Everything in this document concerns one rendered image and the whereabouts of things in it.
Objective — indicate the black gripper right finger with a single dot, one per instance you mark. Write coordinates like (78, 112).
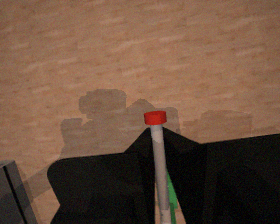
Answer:
(193, 167)

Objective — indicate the grey tapered pin with red cap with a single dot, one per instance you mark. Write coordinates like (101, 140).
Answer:
(155, 119)

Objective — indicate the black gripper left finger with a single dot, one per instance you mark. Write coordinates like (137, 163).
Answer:
(131, 172)

